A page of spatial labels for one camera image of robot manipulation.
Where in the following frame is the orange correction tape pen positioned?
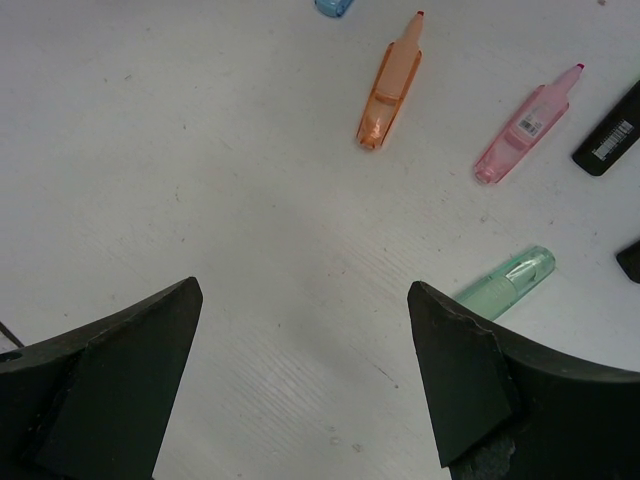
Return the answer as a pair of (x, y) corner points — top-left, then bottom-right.
(356, 11), (424, 150)

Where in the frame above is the pink correction tape pen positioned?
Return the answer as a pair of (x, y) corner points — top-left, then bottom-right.
(473, 63), (584, 185)

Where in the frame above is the blue correction tape pen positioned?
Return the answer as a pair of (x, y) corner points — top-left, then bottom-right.
(314, 0), (352, 18)

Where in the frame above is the orange black highlighter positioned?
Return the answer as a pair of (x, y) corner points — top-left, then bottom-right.
(615, 240), (640, 284)

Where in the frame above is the green black highlighter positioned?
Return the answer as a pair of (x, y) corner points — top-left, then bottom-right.
(571, 82), (639, 177)

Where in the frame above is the green correction tape pen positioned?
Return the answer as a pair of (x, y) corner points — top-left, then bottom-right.
(454, 246), (556, 321)

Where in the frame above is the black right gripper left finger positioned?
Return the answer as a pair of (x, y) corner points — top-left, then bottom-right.
(1, 277), (203, 479)

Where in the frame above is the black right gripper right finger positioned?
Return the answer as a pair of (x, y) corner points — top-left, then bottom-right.
(407, 281), (639, 479)

